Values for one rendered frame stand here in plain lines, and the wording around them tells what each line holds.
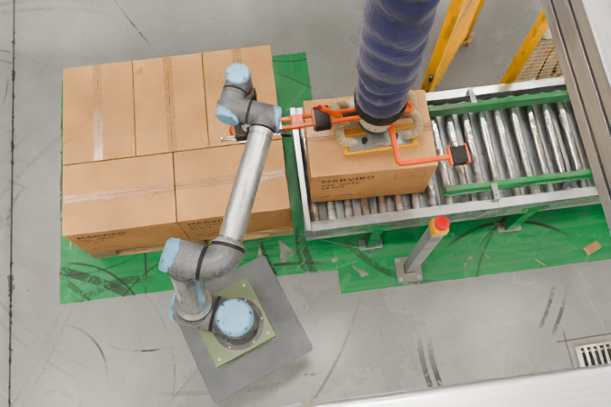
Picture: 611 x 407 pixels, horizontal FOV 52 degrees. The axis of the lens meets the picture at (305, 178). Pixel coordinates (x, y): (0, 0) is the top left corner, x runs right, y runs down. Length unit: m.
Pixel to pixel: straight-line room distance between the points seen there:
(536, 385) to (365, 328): 3.23
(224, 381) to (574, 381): 2.53
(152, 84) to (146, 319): 1.36
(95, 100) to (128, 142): 0.33
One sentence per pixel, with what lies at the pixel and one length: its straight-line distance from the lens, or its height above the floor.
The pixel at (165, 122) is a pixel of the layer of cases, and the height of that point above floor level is 0.54.
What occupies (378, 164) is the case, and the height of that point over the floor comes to 0.95.
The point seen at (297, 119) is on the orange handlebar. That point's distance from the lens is 2.75.
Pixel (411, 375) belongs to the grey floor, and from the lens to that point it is 3.74.
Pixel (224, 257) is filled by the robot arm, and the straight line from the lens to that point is 2.07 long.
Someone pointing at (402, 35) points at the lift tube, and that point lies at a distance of 2.05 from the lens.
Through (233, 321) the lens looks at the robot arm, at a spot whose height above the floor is 1.13.
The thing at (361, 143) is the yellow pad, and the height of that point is 1.09.
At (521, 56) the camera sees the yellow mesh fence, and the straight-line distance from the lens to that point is 3.55.
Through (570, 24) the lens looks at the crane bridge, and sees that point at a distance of 0.89.
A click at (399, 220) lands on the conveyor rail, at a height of 0.59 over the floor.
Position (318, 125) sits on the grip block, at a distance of 2.72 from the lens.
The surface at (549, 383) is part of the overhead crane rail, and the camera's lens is 0.52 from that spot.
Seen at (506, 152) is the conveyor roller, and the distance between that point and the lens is 3.55.
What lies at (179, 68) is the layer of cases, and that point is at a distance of 3.71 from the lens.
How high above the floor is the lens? 3.70
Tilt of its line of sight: 70 degrees down
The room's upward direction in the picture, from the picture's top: 2 degrees counter-clockwise
